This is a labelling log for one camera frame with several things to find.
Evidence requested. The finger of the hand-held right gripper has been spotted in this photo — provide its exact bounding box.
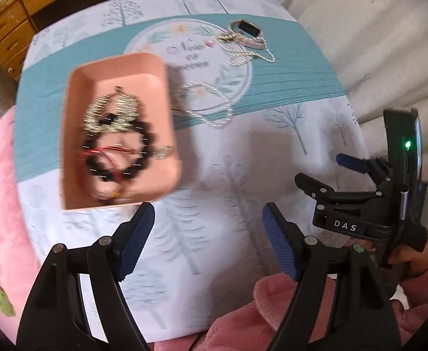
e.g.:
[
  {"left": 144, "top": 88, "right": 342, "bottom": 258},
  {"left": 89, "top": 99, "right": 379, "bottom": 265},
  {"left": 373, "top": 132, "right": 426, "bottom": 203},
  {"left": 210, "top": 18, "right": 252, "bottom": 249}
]
[
  {"left": 336, "top": 154, "right": 394, "bottom": 187},
  {"left": 295, "top": 173, "right": 383, "bottom": 209}
]

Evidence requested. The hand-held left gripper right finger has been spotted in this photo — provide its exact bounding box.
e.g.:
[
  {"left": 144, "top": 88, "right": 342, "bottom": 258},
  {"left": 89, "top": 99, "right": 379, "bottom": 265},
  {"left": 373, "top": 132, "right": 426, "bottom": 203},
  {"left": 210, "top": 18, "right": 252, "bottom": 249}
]
[{"left": 261, "top": 202, "right": 405, "bottom": 351}]

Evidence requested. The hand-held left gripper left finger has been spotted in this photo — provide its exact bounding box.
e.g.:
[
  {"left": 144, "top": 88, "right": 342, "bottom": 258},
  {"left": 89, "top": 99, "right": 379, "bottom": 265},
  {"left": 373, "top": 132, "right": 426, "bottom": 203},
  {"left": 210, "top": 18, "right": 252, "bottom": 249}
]
[{"left": 16, "top": 202, "right": 156, "bottom": 351}]

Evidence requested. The pearl bead necklace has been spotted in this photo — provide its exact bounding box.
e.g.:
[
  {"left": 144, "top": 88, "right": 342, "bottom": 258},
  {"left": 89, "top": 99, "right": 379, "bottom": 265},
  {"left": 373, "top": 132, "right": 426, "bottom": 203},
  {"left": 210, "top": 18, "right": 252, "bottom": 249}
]
[{"left": 214, "top": 32, "right": 277, "bottom": 67}]

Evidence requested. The thin silver chain necklace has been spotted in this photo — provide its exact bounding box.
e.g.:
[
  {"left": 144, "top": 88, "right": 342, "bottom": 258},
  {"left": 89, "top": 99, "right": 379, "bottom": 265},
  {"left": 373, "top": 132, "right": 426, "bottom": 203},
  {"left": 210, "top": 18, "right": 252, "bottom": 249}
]
[{"left": 170, "top": 80, "right": 234, "bottom": 128}]

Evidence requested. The pink band bracelet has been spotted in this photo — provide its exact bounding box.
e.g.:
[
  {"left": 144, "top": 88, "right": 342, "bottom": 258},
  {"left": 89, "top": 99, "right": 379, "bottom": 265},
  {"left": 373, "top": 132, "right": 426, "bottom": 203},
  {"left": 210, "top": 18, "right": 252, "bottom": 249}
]
[{"left": 236, "top": 37, "right": 265, "bottom": 49}]

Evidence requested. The pink rectangular tray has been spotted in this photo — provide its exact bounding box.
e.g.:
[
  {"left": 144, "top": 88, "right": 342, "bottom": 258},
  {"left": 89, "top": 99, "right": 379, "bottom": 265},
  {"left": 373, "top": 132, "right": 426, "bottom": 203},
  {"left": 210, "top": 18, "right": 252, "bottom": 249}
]
[{"left": 58, "top": 52, "right": 183, "bottom": 211}]

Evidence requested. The black band watch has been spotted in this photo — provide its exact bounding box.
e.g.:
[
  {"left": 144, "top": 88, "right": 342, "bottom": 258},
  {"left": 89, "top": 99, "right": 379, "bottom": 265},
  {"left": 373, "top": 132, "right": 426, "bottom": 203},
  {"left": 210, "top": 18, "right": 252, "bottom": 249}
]
[{"left": 229, "top": 20, "right": 262, "bottom": 39}]

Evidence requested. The person's right forearm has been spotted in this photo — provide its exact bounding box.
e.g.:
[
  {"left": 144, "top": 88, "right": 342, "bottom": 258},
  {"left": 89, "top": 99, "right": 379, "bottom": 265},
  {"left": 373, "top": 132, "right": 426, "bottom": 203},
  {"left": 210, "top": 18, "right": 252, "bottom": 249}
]
[{"left": 390, "top": 239, "right": 428, "bottom": 348}]

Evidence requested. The person's right hand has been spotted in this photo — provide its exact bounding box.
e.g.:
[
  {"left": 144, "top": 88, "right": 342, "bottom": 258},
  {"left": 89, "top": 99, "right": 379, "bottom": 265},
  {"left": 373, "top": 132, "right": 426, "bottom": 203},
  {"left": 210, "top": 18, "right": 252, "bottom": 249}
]
[{"left": 388, "top": 234, "right": 428, "bottom": 278}]

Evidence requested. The tree print tablecloth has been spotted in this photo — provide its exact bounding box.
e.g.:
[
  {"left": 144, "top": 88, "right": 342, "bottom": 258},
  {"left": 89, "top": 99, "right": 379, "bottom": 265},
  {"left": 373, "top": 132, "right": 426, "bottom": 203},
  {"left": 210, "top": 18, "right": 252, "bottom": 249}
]
[{"left": 14, "top": 0, "right": 368, "bottom": 340}]

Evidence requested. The pink fleece garment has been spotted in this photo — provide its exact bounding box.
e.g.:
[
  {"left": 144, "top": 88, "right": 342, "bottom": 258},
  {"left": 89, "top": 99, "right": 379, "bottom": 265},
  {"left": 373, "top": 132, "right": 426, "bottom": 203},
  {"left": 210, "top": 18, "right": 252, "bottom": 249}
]
[{"left": 207, "top": 274, "right": 346, "bottom": 351}]

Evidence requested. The pink quilted blanket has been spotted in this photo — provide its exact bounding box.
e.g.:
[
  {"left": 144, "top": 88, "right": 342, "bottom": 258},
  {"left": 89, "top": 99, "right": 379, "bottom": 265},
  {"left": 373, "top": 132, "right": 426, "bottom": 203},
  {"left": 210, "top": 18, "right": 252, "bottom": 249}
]
[{"left": 0, "top": 106, "right": 41, "bottom": 337}]

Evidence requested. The small green wrapper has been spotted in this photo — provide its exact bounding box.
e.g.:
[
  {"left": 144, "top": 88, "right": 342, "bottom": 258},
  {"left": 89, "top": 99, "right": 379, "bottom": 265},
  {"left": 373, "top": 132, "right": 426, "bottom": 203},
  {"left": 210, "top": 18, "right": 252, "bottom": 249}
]
[{"left": 0, "top": 283, "right": 17, "bottom": 317}]

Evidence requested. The red string bracelet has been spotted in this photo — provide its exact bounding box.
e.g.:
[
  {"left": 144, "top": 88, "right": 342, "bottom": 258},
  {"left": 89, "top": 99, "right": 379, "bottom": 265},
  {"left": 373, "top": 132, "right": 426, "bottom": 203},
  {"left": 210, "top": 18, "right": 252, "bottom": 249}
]
[{"left": 81, "top": 145, "right": 134, "bottom": 191}]

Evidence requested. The black bead bracelet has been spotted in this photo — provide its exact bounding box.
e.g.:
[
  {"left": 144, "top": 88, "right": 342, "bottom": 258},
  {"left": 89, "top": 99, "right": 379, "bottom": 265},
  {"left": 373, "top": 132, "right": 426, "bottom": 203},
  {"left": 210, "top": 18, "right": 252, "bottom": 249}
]
[{"left": 80, "top": 111, "right": 158, "bottom": 183}]

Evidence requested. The gold chain bracelet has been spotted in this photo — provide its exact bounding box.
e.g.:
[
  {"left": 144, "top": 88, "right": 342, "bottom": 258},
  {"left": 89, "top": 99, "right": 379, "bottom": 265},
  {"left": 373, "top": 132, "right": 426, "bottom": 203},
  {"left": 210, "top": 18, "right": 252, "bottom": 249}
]
[{"left": 82, "top": 86, "right": 141, "bottom": 134}]

